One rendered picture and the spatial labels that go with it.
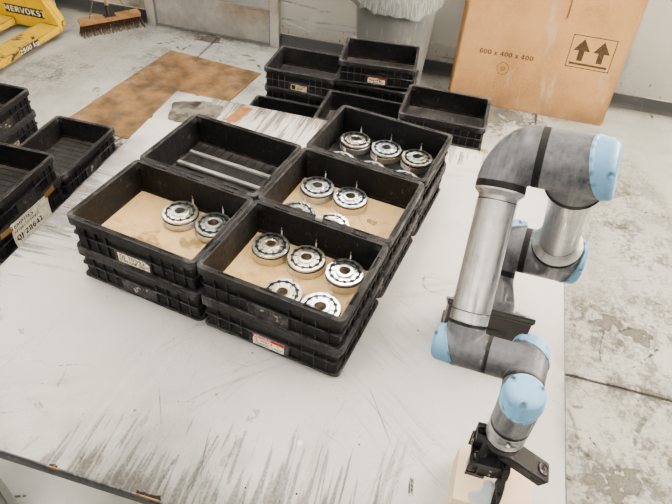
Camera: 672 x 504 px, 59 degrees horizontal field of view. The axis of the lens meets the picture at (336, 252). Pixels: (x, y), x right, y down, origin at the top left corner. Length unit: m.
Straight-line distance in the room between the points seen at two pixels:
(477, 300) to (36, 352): 1.11
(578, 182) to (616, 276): 2.02
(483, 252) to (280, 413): 0.64
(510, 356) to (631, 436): 1.45
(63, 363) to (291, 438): 0.61
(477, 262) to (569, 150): 0.26
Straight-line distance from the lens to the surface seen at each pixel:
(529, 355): 1.17
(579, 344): 2.77
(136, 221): 1.79
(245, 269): 1.60
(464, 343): 1.17
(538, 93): 4.25
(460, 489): 1.35
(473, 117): 3.06
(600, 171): 1.15
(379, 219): 1.77
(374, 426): 1.47
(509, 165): 1.16
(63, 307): 1.78
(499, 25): 4.17
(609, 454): 2.49
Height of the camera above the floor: 1.96
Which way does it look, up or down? 43 degrees down
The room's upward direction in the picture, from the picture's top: 5 degrees clockwise
